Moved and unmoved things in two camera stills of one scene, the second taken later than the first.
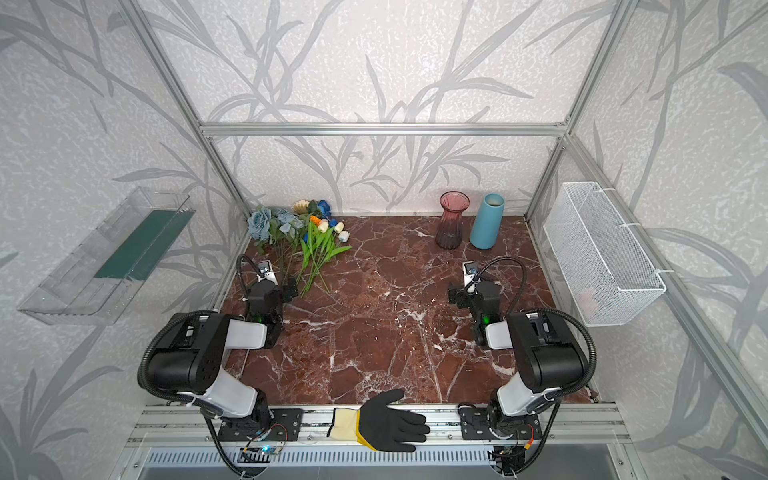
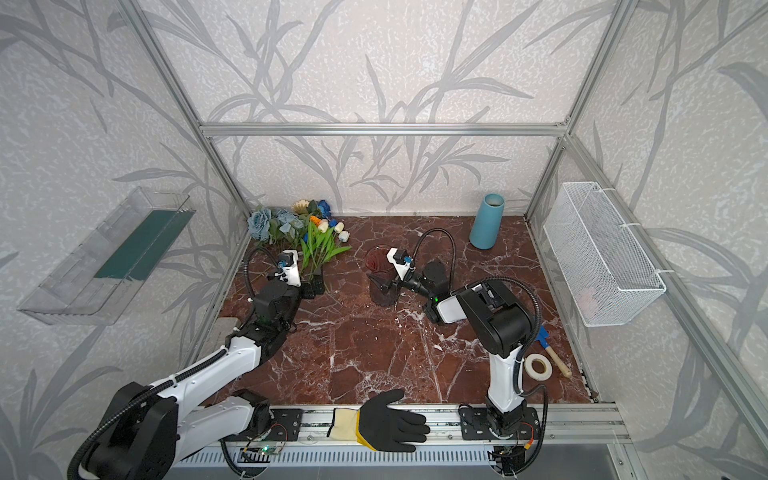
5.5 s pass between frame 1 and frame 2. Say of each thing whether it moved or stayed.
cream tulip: stayed
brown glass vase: moved
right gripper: moved
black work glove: stayed
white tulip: stayed
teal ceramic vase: stayed
